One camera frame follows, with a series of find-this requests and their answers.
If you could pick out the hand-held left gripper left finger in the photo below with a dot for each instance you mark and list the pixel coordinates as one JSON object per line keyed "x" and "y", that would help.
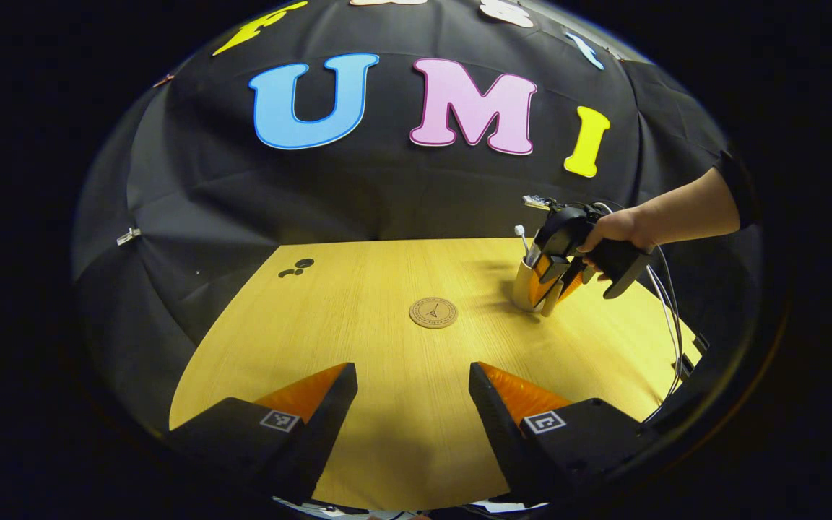
{"x": 322, "y": 433}

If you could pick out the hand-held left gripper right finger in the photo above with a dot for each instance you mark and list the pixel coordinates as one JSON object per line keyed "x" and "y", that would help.
{"x": 499, "y": 437}

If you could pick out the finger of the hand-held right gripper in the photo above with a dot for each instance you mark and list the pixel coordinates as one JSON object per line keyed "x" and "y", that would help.
{"x": 544, "y": 278}
{"x": 573, "y": 282}

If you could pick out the beige cup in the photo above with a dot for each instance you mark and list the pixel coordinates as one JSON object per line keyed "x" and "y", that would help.
{"x": 521, "y": 289}

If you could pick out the white toothbrush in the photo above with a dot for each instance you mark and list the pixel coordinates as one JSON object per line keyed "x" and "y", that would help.
{"x": 521, "y": 232}

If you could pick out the round cork coaster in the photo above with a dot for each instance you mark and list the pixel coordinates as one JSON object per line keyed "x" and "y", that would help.
{"x": 433, "y": 313}

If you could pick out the wooden desktop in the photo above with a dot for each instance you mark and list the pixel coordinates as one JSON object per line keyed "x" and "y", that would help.
{"x": 387, "y": 361}

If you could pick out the black backdrop cloth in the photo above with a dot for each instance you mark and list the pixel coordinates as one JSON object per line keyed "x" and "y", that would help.
{"x": 387, "y": 195}

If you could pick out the white cloth clip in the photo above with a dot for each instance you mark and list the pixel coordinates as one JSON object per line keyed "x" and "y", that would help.
{"x": 128, "y": 236}

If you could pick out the pink cloth clip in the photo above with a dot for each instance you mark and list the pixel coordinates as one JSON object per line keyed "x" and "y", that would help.
{"x": 164, "y": 79}

